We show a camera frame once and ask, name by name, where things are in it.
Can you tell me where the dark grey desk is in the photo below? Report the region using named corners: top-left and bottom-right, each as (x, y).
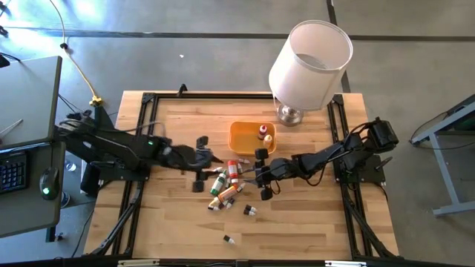
top-left (0, 142), bottom-right (67, 239)

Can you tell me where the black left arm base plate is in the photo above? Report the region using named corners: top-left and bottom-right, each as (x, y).
top-left (91, 161), bottom-right (151, 182)

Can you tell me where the red-orange food coloring bottle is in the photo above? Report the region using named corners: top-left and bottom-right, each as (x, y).
top-left (226, 159), bottom-right (240, 185)

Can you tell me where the grey metal table frame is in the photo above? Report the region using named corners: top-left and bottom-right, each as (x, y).
top-left (409, 93), bottom-right (475, 218)

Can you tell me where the black keyboard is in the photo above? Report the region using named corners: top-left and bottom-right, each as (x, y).
top-left (0, 151), bottom-right (30, 195)

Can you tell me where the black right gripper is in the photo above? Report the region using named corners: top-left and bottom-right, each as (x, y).
top-left (244, 148), bottom-right (294, 201)

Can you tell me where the black clamp lever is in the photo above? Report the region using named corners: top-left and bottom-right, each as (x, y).
top-left (374, 156), bottom-right (393, 172)

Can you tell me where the yellow extension cable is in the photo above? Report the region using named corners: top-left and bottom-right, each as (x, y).
top-left (47, 0), bottom-right (105, 108)

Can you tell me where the orange yellow-tipped coloring bottle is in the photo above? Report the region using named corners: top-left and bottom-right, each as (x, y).
top-left (209, 185), bottom-right (240, 208)

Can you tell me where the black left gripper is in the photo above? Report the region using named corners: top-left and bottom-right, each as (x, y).
top-left (165, 136), bottom-right (225, 193)

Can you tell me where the black computer mouse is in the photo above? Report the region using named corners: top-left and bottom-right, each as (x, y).
top-left (39, 167), bottom-right (61, 202)

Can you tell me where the white shade table lamp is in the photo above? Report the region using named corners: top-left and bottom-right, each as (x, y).
top-left (268, 19), bottom-right (354, 128)

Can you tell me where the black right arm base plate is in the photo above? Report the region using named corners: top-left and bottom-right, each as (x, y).
top-left (332, 153), bottom-right (387, 185)

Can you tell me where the silver metal bracket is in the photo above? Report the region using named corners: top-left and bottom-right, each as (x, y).
top-left (117, 259), bottom-right (161, 267)
top-left (324, 260), bottom-right (368, 267)

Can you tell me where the silver pen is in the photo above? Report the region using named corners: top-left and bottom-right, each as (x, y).
top-left (0, 118), bottom-right (24, 136)

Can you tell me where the yellow plastic bin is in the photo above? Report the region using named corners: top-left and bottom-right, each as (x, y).
top-left (228, 121), bottom-right (278, 156)

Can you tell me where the light grey desk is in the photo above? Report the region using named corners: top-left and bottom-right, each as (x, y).
top-left (0, 55), bottom-right (63, 150)

